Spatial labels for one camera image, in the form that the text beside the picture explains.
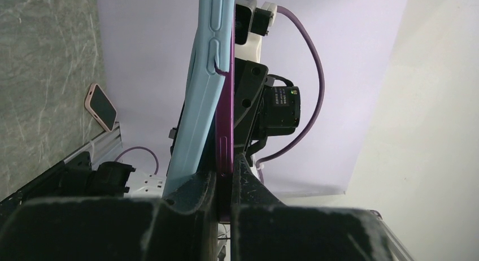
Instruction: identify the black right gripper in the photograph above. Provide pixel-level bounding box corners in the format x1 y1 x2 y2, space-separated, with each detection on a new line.
233 59 301 155

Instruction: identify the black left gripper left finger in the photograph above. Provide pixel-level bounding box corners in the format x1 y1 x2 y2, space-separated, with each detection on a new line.
1 173 217 260

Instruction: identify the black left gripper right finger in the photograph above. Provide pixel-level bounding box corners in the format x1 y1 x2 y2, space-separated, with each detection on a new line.
230 154 393 260

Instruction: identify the purple smartphone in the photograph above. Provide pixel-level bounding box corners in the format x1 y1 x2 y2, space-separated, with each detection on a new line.
215 28 235 223

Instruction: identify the light blue phone case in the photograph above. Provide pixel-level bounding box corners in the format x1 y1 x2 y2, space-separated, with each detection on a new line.
163 0 236 196

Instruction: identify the pink cased phone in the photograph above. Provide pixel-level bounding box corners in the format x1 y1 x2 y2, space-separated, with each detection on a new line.
84 83 117 132

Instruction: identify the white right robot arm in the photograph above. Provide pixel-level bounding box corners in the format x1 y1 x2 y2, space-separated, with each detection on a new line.
59 58 301 197

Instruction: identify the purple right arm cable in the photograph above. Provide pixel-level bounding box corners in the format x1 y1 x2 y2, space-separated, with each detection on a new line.
254 5 325 185

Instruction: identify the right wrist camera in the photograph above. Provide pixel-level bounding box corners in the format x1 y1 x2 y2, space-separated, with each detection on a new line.
234 0 277 63

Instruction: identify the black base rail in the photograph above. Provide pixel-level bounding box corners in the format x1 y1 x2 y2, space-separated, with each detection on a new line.
1 151 93 225

